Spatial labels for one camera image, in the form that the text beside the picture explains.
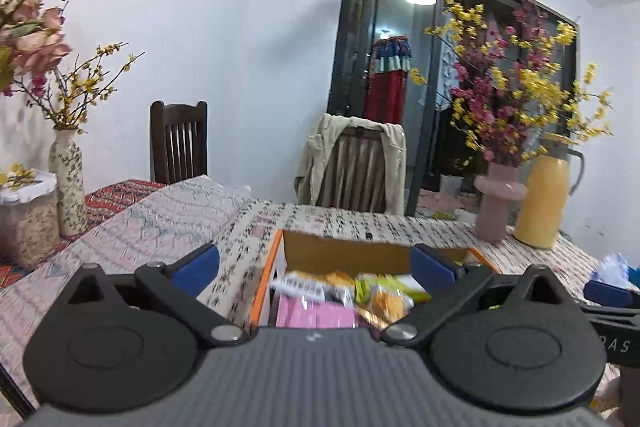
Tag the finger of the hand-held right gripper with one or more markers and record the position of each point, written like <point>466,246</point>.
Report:
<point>607,294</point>

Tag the folded patterned blanket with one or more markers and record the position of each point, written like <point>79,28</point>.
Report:
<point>150,227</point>

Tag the jar with white lace cover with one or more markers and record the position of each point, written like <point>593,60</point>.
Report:
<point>27,222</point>

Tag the beige jacket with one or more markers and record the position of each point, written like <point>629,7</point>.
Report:
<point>317,157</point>

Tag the yellow flower branches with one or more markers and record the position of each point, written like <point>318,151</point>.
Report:
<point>87,87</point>

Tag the tall patterned vase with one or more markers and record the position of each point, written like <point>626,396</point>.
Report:
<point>67,187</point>

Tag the pink and yellow flower bouquet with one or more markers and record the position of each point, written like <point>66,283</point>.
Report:
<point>510,82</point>

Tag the short pink vase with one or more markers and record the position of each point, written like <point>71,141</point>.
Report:
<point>497,202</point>

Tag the green snack packet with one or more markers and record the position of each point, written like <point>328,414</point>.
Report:
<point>370,287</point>

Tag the calligraphy print tablecloth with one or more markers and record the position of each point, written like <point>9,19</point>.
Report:
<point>350,219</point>

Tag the silver orange snack packet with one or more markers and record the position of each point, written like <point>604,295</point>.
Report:
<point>310,284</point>

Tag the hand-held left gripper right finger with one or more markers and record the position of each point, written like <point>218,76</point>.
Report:
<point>432,269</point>

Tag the yellow thermos jug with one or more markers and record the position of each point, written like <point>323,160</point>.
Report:
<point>542,197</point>

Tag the black metal bar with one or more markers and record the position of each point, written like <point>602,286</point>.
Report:
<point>15,389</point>

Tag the orange cardboard box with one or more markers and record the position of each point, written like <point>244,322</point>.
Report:
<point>340,254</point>

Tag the dark framed glass door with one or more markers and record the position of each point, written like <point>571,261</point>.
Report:
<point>350,57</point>

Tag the pale hanging clothes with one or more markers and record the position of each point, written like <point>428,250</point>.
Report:
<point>447,77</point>

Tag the light blue plastic bag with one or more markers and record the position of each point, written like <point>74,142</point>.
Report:
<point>617,269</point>

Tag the pink dried flowers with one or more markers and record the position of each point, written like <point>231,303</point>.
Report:
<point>45,27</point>

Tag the red patterned cloth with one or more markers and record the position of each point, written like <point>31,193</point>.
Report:
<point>115,199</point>

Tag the pink snack packet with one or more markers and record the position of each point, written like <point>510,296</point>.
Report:
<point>315,314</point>

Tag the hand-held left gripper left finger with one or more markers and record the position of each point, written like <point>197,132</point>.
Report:
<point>197,267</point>

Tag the dark wooden chair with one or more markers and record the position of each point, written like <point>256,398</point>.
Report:
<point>177,142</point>

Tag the brown slatted wooden chair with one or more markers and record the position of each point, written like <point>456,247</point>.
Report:
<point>357,177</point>

